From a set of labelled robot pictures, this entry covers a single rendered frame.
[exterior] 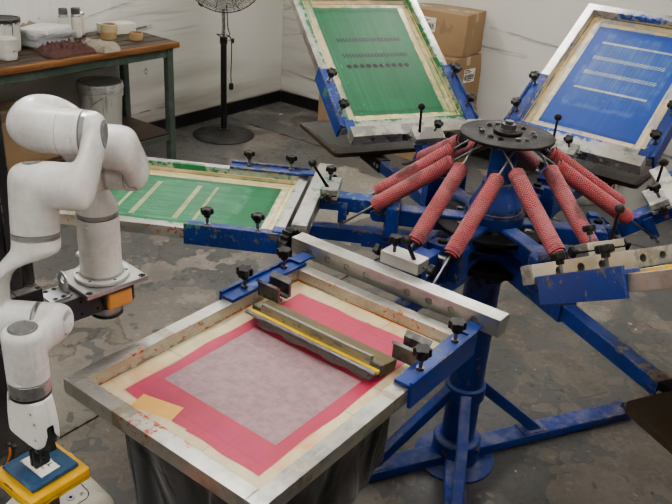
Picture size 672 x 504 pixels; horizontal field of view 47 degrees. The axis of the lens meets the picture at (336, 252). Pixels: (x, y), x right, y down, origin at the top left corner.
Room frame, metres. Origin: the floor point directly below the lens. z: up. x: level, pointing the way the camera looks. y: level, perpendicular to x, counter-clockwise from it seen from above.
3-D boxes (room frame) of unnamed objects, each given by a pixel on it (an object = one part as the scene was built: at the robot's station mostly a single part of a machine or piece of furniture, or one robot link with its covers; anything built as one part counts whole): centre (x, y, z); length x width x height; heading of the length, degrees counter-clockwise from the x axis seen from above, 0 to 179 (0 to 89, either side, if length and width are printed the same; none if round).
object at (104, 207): (1.59, 0.53, 1.37); 0.13 x 0.10 x 0.16; 91
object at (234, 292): (1.88, 0.19, 0.98); 0.30 x 0.05 x 0.07; 144
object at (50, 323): (1.18, 0.53, 1.22); 0.15 x 0.10 x 0.11; 1
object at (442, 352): (1.55, -0.26, 0.98); 0.30 x 0.05 x 0.07; 144
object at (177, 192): (2.47, 0.39, 1.05); 1.08 x 0.61 x 0.23; 84
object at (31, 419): (1.14, 0.54, 1.09); 0.10 x 0.07 x 0.11; 54
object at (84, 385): (1.52, 0.11, 0.97); 0.79 x 0.58 x 0.04; 144
